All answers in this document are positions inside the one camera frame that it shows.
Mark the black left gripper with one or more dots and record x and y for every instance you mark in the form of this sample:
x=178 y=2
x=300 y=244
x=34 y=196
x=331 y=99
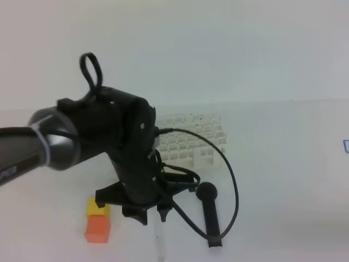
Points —
x=145 y=182

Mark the clear glass test tube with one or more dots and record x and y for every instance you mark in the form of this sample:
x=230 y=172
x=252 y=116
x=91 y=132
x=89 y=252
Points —
x=160 y=239

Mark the left robot arm black grey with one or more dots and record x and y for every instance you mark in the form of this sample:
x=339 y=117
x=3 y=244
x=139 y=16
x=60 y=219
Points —
x=119 y=124

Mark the white plastic test tube rack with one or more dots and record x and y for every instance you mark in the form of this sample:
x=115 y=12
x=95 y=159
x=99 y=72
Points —
x=186 y=150

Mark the orange cube block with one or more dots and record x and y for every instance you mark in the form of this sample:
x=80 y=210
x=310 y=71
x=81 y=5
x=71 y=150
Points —
x=97 y=229

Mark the black scoop with round head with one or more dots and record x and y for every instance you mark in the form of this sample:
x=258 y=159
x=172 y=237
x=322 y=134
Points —
x=207 y=193

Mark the yellow cube block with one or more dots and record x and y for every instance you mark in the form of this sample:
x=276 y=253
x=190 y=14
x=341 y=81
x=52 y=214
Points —
x=93 y=210

